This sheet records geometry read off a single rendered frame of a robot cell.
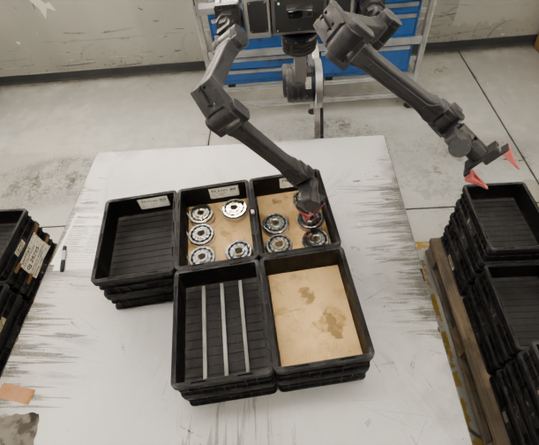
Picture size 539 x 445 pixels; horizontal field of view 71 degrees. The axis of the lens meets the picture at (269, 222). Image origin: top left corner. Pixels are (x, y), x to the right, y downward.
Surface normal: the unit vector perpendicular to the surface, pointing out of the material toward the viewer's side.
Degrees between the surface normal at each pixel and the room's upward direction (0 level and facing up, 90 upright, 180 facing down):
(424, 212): 0
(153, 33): 90
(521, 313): 0
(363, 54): 87
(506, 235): 0
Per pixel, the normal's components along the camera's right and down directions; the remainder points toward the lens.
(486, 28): 0.00, 0.78
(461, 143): -0.42, 0.50
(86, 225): -0.08, -0.62
